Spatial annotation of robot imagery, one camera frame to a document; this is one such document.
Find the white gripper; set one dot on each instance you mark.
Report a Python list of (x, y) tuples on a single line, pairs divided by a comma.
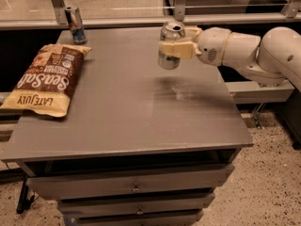
[(213, 45)]

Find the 7up soda can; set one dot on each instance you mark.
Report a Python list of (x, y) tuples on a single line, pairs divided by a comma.
[(171, 32)]

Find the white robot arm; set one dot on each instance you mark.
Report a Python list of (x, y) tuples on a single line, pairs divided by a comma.
[(267, 60)]

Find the blue silver energy drink can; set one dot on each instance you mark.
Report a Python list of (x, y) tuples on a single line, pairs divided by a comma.
[(75, 24)]

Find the brown Late July chip bag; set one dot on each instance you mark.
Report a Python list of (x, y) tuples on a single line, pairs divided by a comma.
[(48, 84)]

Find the grey drawer cabinet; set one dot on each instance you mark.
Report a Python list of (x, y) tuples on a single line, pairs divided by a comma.
[(129, 114)]

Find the top grey drawer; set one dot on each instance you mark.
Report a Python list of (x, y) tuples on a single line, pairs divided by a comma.
[(129, 182)]

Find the grey drawer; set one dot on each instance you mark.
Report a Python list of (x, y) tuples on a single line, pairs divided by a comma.
[(129, 182), (186, 217), (137, 205)]

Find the middle grey drawer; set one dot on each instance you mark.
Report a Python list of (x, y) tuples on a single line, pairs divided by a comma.
[(137, 205)]

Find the bottom grey drawer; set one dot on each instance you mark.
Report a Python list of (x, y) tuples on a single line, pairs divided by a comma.
[(186, 217)]

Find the metal railing frame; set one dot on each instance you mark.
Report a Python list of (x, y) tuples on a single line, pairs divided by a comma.
[(34, 14)]

